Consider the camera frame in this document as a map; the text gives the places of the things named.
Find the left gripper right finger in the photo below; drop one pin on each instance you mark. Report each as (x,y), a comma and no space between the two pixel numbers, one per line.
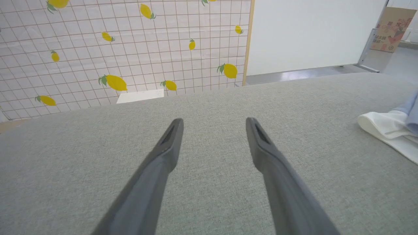
(287,195)

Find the lemon print grid screen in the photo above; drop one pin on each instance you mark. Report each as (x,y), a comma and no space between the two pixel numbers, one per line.
(130,49)

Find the brown cardboard box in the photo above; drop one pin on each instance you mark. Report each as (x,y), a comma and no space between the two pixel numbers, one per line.
(393,29)

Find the grey metal partition leg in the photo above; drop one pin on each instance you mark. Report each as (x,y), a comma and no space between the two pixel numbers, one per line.
(367,52)

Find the white partition panel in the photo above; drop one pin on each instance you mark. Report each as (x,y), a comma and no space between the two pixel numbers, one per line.
(310,32)

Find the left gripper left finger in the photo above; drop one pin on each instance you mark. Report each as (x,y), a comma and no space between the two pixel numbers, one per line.
(147,192)

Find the white box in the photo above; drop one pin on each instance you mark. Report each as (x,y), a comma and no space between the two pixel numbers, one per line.
(140,96)

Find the light blue garment white hem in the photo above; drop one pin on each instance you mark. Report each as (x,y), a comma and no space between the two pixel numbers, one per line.
(385,125)

